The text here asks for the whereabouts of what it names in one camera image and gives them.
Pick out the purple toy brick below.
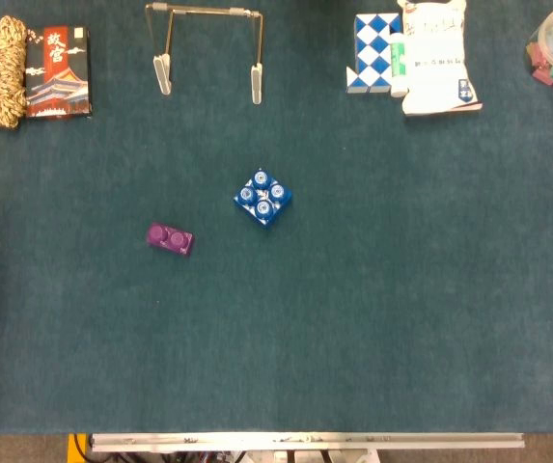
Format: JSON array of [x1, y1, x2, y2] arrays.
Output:
[[145, 222, 194, 258]]

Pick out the blue toy brick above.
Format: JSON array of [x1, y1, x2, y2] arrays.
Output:
[[232, 167, 294, 229]]

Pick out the black red card box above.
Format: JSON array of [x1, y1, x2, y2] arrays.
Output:
[[24, 25, 94, 119]]

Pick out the blue white snake cube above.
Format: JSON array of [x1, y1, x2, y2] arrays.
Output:
[[346, 13, 405, 95]]

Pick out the white green glue stick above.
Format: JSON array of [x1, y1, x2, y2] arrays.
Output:
[[389, 32, 410, 97]]

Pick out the white snack bag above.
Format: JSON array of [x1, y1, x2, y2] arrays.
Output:
[[396, 0, 484, 117]]

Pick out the tan braided rope bundle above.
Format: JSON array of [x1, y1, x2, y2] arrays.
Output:
[[0, 14, 29, 129]]

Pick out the gold wire frame white pads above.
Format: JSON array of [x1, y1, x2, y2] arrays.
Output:
[[144, 2, 265, 106]]

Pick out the aluminium profile rail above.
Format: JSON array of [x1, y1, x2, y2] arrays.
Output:
[[87, 432, 526, 453]]

